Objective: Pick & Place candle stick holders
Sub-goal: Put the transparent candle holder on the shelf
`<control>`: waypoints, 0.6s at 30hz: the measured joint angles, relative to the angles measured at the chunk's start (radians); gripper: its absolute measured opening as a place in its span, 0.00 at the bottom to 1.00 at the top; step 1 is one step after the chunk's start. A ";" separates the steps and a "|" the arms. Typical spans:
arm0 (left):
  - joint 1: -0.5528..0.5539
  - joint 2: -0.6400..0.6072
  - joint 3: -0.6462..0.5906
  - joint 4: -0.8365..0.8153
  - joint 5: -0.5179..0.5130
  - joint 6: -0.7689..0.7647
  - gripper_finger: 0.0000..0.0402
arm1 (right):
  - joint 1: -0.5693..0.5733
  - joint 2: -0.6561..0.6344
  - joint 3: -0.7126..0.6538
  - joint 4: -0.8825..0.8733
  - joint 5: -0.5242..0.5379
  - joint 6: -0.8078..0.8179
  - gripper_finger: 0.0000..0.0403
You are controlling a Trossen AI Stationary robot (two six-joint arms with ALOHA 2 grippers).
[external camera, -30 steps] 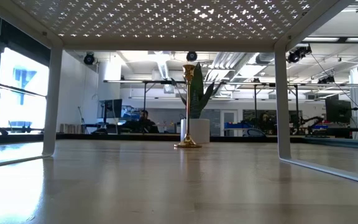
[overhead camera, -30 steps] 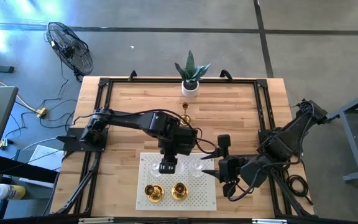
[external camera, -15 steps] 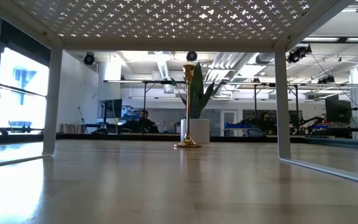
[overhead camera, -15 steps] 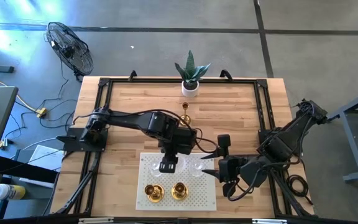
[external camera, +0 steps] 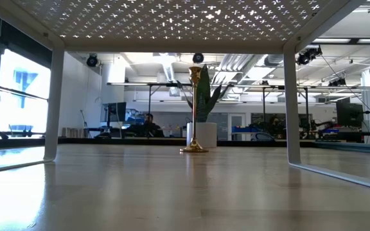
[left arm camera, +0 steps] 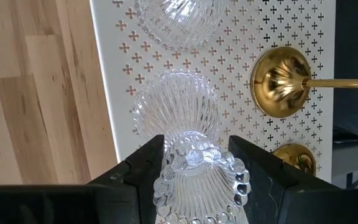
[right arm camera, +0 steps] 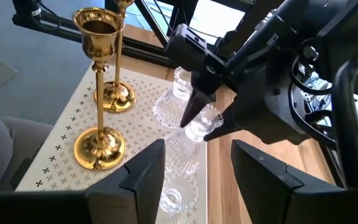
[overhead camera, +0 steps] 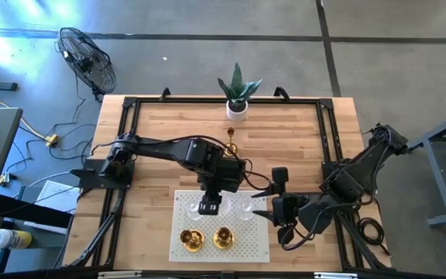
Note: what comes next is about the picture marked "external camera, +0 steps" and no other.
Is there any gold brass candlestick holder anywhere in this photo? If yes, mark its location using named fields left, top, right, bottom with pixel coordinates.
left=179, top=66, right=209, bottom=153

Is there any green snake plant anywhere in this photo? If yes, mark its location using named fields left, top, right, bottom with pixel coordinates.
left=175, top=64, right=231, bottom=123

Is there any white plant pot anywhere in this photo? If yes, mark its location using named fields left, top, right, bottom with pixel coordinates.
left=186, top=122, right=218, bottom=149

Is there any person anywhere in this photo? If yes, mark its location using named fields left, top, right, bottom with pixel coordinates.
left=125, top=113, right=166, bottom=139
left=267, top=115, right=285, bottom=139

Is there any white perforated metal shelf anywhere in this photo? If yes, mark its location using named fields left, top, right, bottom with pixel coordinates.
left=0, top=0, right=370, bottom=194

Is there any black computer monitor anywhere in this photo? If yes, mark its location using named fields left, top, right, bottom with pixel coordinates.
left=335, top=98, right=365, bottom=128
left=100, top=101, right=127, bottom=139

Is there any wooden block row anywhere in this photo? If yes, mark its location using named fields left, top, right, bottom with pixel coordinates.
left=61, top=127, right=87, bottom=139

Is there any ceiling light bar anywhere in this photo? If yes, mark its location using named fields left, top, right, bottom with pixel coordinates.
left=312, top=37, right=370, bottom=45

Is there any black aluminium table frame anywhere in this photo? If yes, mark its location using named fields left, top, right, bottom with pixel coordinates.
left=21, top=137, right=370, bottom=155

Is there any black arched frame handle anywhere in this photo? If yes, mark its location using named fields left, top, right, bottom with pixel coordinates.
left=94, top=131, right=123, bottom=140
left=250, top=131, right=276, bottom=142

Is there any black ceiling camera cluster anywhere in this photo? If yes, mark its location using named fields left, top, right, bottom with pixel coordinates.
left=295, top=44, right=323, bottom=66

